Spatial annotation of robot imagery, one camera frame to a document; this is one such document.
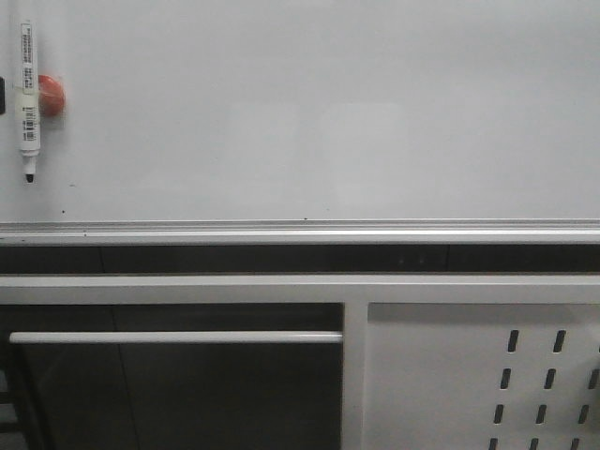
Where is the white whiteboard surface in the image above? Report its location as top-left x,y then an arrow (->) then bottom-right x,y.
1,1 -> 599,246

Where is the white whiteboard marker pen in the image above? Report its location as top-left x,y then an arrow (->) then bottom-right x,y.
15,18 -> 41,184

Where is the white metal whiteboard stand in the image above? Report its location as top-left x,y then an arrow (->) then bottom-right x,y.
1,275 -> 599,449

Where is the red round magnet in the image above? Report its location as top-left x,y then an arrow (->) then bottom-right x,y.
38,75 -> 66,117

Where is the white perforated metal panel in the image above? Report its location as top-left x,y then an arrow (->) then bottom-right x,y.
363,304 -> 599,449

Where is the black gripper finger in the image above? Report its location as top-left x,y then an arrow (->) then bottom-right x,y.
0,77 -> 6,115

